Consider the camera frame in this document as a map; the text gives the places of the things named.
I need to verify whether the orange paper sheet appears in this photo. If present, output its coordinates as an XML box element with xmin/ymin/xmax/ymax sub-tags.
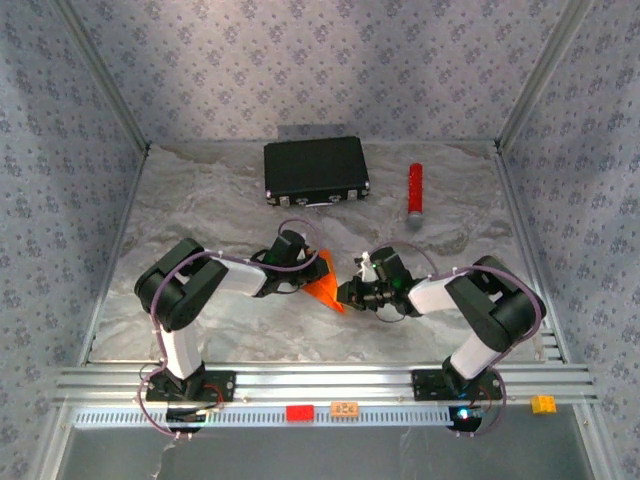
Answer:
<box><xmin>302</xmin><ymin>248</ymin><xmax>347</xmax><ymax>315</ymax></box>

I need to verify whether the black hard case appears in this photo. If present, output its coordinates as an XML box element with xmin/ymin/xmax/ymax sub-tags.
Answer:
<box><xmin>263</xmin><ymin>137</ymin><xmax>372</xmax><ymax>207</ymax></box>

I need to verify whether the red microphone grey head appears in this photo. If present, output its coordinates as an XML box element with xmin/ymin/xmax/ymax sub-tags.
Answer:
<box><xmin>404</xmin><ymin>162</ymin><xmax>425</xmax><ymax>232</ymax></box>

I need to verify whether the small controller board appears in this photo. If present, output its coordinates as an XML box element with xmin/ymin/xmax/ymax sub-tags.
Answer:
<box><xmin>448</xmin><ymin>405</ymin><xmax>485</xmax><ymax>432</ymax></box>
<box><xmin>164</xmin><ymin>407</ymin><xmax>210</xmax><ymax>434</ymax></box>

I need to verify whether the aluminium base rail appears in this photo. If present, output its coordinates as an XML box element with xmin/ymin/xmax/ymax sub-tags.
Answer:
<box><xmin>53</xmin><ymin>363</ymin><xmax>600</xmax><ymax>407</ymax></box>

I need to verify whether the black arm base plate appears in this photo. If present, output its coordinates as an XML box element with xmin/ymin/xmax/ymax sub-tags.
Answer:
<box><xmin>411</xmin><ymin>368</ymin><xmax>504</xmax><ymax>402</ymax></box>
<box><xmin>145</xmin><ymin>370</ymin><xmax>237</xmax><ymax>404</ymax></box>

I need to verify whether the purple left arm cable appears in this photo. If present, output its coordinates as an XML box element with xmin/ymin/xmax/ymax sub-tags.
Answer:
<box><xmin>137</xmin><ymin>218</ymin><xmax>321</xmax><ymax>441</ymax></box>

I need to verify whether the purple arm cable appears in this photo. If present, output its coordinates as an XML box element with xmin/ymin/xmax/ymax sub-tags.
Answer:
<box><xmin>137</xmin><ymin>218</ymin><xmax>321</xmax><ymax>441</ymax></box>
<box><xmin>372</xmin><ymin>241</ymin><xmax>548</xmax><ymax>439</ymax></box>

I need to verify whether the aluminium side rail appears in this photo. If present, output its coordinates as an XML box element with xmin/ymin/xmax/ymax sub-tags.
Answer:
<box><xmin>493</xmin><ymin>144</ymin><xmax>569</xmax><ymax>364</ymax></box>
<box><xmin>77</xmin><ymin>144</ymin><xmax>151</xmax><ymax>366</ymax></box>

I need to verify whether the grey slotted cable duct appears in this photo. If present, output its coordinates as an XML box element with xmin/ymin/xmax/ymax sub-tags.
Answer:
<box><xmin>73</xmin><ymin>403</ymin><xmax>454</xmax><ymax>429</ymax></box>

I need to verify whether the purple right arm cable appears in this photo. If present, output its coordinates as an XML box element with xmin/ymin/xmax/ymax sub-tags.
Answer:
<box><xmin>372</xmin><ymin>241</ymin><xmax>548</xmax><ymax>439</ymax></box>

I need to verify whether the aluminium frame post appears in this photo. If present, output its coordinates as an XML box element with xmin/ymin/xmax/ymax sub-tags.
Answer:
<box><xmin>52</xmin><ymin>0</ymin><xmax>151</xmax><ymax>154</ymax></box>
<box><xmin>494</xmin><ymin>0</ymin><xmax>596</xmax><ymax>151</ymax></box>

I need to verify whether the aluminium frame leg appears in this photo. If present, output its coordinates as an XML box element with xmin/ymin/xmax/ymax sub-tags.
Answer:
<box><xmin>37</xmin><ymin>404</ymin><xmax>76</xmax><ymax>480</ymax></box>
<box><xmin>574</xmin><ymin>404</ymin><xmax>624</xmax><ymax>480</ymax></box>

